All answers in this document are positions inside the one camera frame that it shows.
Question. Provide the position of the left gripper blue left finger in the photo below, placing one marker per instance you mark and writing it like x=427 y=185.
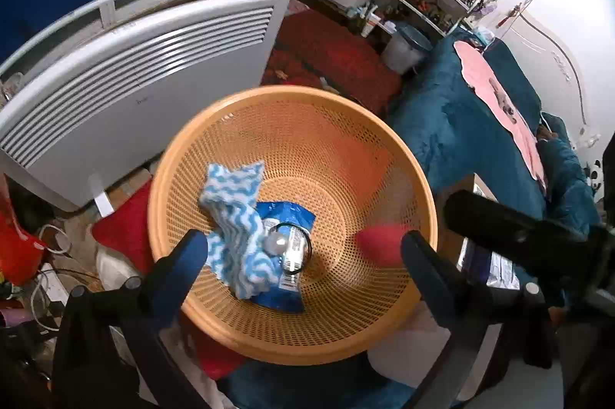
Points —
x=172 y=277

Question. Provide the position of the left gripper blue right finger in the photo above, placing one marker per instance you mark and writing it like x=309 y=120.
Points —
x=451 y=297

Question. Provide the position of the blue white striped cloth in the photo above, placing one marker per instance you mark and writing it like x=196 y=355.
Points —
x=235 y=250

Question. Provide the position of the red sponge ball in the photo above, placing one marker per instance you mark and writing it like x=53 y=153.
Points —
x=381 y=245

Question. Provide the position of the blue wet wipes pack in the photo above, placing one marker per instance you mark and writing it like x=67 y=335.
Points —
x=288 y=243

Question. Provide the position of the cardboard box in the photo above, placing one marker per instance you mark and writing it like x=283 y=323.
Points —
x=460 y=211

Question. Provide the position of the dark blue quilt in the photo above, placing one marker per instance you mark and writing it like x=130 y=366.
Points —
x=569 y=199

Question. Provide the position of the red cloth under basket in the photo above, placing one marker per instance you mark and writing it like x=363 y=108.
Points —
x=126 y=231

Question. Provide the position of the white cylindrical smart speaker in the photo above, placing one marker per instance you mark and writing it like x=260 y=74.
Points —
x=407 y=355

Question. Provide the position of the panda plush toy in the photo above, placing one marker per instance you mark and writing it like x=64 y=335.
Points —
x=594 y=178

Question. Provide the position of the blue plush bed blanket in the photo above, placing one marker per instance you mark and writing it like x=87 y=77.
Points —
x=452 y=134

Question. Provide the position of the red plastic bag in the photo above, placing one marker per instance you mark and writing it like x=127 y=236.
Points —
x=21 y=253

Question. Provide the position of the yellow plastic basket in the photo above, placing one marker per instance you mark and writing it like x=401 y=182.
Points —
x=305 y=197

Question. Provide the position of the white panel heater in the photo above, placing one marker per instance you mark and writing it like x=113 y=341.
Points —
x=106 y=87

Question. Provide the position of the pink towel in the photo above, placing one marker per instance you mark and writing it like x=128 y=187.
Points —
x=485 y=85

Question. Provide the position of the white headboard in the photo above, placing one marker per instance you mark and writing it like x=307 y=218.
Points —
x=555 y=75

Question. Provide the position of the translucent trash bin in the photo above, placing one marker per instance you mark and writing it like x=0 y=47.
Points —
x=407 y=48

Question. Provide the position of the red floral rug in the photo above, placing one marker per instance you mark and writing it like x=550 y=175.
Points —
x=311 y=50

